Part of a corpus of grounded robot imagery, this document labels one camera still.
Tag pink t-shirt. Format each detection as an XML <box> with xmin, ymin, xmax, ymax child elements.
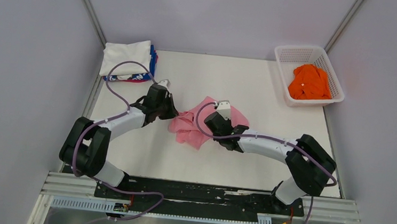
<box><xmin>168</xmin><ymin>96</ymin><xmax>250</xmax><ymax>150</ymax></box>

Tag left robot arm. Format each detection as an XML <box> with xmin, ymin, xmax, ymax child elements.
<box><xmin>59</xmin><ymin>79</ymin><xmax>179</xmax><ymax>198</ymax></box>

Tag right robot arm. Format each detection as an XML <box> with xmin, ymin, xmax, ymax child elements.
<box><xmin>204</xmin><ymin>112</ymin><xmax>337</xmax><ymax>214</ymax></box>

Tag blue printed folded t-shirt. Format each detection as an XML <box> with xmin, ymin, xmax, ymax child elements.
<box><xmin>99</xmin><ymin>41</ymin><xmax>158</xmax><ymax>83</ymax></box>

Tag white folded t-shirt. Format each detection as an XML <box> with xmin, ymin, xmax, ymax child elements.
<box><xmin>99</xmin><ymin>40</ymin><xmax>152</xmax><ymax>77</ymax></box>

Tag white plastic laundry basket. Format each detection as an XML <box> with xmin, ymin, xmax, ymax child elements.
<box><xmin>274</xmin><ymin>45</ymin><xmax>345</xmax><ymax>107</ymax></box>

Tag orange t-shirt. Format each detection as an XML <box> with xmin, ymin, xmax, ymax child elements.
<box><xmin>288</xmin><ymin>64</ymin><xmax>332</xmax><ymax>100</ymax></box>

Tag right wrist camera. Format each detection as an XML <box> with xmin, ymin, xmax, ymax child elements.
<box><xmin>215</xmin><ymin>100</ymin><xmax>232</xmax><ymax>120</ymax></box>

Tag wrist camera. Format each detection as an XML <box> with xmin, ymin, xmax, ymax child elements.
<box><xmin>157</xmin><ymin>79</ymin><xmax>170</xmax><ymax>90</ymax></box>
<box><xmin>215</xmin><ymin>100</ymin><xmax>232</xmax><ymax>120</ymax></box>

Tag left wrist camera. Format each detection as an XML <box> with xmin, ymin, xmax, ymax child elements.
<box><xmin>157</xmin><ymin>79</ymin><xmax>170</xmax><ymax>90</ymax></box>

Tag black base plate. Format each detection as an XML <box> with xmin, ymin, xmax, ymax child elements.
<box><xmin>94</xmin><ymin>176</ymin><xmax>305</xmax><ymax>221</ymax></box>

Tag left aluminium corner post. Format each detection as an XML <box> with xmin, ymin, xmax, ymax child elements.
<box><xmin>82</xmin><ymin>0</ymin><xmax>107</xmax><ymax>49</ymax></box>

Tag aluminium corner post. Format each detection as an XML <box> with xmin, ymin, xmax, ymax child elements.
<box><xmin>82</xmin><ymin>0</ymin><xmax>107</xmax><ymax>49</ymax></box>
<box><xmin>324</xmin><ymin>0</ymin><xmax>366</xmax><ymax>53</ymax></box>

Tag aluminium frame rail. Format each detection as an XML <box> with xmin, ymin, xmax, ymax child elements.
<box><xmin>40</xmin><ymin>172</ymin><xmax>361</xmax><ymax>224</ymax></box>

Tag white slotted cable duct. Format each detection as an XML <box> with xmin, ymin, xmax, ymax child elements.
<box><xmin>50</xmin><ymin>196</ymin><xmax>272</xmax><ymax>224</ymax></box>

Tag right aluminium corner post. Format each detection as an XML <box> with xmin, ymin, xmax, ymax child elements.
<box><xmin>324</xmin><ymin>0</ymin><xmax>366</xmax><ymax>53</ymax></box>

